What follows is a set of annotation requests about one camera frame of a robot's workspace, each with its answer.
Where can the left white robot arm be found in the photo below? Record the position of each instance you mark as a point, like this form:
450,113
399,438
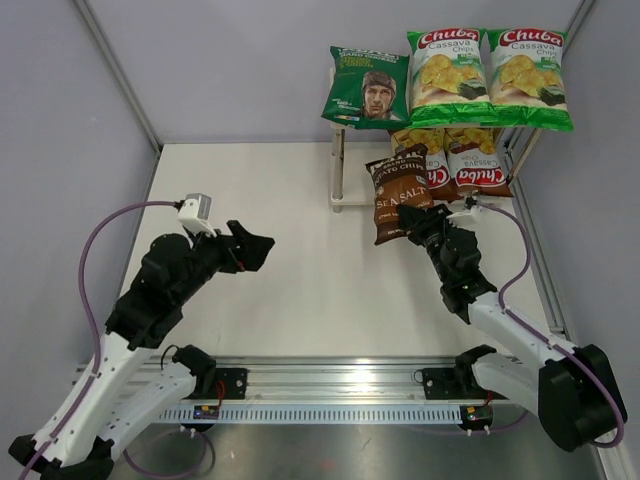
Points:
91,430

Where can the brown Chuba cassava chips bag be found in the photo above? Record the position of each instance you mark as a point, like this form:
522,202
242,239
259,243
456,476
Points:
473,162

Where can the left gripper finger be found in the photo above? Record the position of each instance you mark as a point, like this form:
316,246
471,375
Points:
254,252
238,231

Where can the brown Kettle sea salt bag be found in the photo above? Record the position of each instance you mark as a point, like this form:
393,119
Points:
398,180

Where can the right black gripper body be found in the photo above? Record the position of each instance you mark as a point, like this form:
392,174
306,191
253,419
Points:
434,235

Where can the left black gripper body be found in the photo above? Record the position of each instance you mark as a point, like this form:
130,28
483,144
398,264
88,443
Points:
216,256

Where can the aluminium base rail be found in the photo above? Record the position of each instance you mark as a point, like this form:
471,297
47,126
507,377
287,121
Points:
414,390

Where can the dark green Real chips bag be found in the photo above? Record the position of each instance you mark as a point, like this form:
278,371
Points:
368,90

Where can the left aluminium frame post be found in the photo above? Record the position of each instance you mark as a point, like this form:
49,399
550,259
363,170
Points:
99,38

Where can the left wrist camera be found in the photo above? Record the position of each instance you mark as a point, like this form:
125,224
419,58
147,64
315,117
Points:
193,215

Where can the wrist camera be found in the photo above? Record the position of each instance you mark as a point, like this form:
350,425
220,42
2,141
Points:
193,215
466,213

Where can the green Chuba cassava chips bag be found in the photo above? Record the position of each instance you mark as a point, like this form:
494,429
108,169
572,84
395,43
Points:
527,87

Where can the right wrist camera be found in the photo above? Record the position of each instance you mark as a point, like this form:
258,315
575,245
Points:
466,213

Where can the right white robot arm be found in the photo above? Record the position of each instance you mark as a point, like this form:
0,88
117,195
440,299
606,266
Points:
572,390

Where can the aluminium frame post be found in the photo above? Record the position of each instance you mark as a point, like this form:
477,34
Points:
99,38
573,19

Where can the white two-tier wooden shelf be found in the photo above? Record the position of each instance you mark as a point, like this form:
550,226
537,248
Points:
350,184

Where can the right aluminium frame post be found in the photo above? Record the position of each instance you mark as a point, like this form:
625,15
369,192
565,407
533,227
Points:
573,19

